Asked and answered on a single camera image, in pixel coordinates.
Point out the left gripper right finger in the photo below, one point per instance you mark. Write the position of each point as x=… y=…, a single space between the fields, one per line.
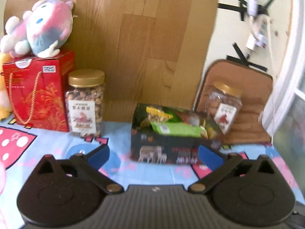
x=232 y=174

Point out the brown seat cushion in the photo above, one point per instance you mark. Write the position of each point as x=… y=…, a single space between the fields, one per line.
x=256 y=89

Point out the peanut jar gold lid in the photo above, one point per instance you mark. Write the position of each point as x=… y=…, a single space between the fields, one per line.
x=84 y=100

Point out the white power strip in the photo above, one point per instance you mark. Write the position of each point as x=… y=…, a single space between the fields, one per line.
x=259 y=32

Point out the green snack packet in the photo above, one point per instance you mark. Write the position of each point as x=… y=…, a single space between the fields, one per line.
x=179 y=129

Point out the pink blue plush toy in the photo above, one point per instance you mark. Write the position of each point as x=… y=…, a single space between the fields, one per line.
x=41 y=31

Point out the walnut jar gold lid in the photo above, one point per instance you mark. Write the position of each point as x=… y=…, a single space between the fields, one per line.
x=223 y=105

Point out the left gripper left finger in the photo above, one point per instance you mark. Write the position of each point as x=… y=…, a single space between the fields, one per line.
x=86 y=167

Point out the yellow-edged peanut snack packet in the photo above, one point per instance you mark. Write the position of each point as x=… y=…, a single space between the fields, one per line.
x=156 y=115

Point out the black sheep-print box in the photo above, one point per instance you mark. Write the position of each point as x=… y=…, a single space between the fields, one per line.
x=152 y=147

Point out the wooden headboard panel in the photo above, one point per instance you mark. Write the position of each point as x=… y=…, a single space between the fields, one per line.
x=152 y=51

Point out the yellow plush toy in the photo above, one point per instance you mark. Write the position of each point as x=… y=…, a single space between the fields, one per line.
x=5 y=107

